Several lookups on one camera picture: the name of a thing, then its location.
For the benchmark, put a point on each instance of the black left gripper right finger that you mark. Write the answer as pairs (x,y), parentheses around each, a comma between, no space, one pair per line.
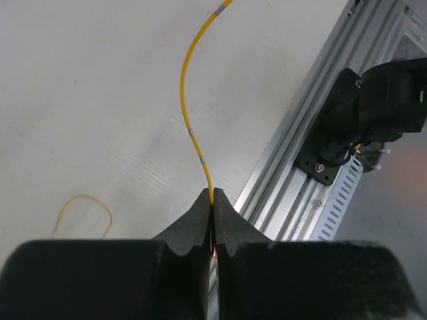
(263,279)

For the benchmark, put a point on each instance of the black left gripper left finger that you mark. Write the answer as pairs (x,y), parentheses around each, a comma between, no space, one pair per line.
(165,277)

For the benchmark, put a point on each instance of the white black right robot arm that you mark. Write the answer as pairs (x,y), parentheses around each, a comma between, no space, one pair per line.
(383,104)

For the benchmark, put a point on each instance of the aluminium front rail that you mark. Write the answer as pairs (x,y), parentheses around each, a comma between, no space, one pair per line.
(280,200)

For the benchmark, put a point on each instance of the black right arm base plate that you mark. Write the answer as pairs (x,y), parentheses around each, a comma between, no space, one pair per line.
(333,136)

